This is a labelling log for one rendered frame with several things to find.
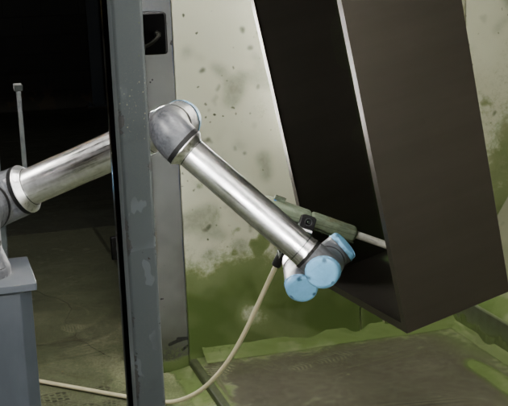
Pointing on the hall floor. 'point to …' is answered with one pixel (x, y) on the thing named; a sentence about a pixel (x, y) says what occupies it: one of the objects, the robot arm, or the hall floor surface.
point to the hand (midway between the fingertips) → (295, 221)
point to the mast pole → (136, 200)
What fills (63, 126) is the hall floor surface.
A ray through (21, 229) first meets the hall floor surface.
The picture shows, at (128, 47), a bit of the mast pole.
